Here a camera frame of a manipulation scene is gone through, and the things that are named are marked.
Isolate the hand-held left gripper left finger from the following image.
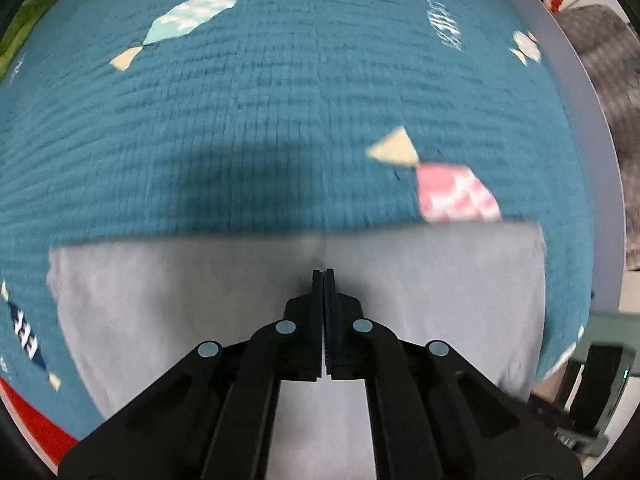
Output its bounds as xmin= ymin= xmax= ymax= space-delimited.
xmin=57 ymin=269 xmax=325 ymax=480

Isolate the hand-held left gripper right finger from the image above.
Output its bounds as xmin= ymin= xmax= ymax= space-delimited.
xmin=324 ymin=268 xmax=584 ymax=480

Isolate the grey sweater with orange stripes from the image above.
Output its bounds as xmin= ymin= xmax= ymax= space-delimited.
xmin=47 ymin=222 xmax=548 ymax=480

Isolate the teal candy print blanket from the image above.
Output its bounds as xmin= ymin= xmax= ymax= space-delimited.
xmin=0 ymin=0 xmax=596 ymax=443

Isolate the red cloth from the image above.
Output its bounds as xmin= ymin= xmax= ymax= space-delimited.
xmin=0 ymin=377 xmax=81 ymax=470

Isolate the lime green quilt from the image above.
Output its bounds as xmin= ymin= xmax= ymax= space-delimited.
xmin=0 ymin=0 xmax=87 ymax=82

